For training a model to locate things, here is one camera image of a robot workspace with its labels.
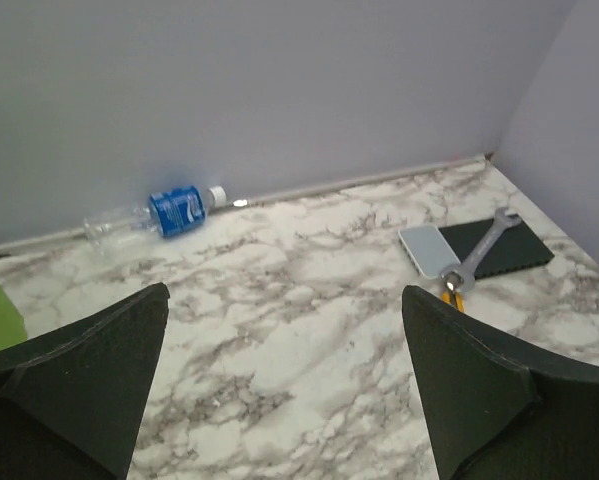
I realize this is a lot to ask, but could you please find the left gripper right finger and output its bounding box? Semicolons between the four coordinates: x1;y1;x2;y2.
402;285;599;479

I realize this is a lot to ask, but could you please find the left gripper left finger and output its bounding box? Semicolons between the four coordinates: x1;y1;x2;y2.
0;283;169;479

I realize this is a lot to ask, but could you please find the blue label bottle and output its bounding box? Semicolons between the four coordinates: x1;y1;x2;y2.
84;185;228;254

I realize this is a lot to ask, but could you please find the yellow black utility knife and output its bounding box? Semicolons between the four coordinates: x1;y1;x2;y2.
441;282;465;312

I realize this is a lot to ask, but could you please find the silver wrench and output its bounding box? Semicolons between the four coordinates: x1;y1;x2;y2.
440;207;522;294

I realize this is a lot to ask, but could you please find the black foam block right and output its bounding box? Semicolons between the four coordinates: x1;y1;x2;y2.
440;219;554;280

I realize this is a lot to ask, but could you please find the grey rectangular plate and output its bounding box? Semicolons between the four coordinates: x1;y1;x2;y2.
398;224;459;279

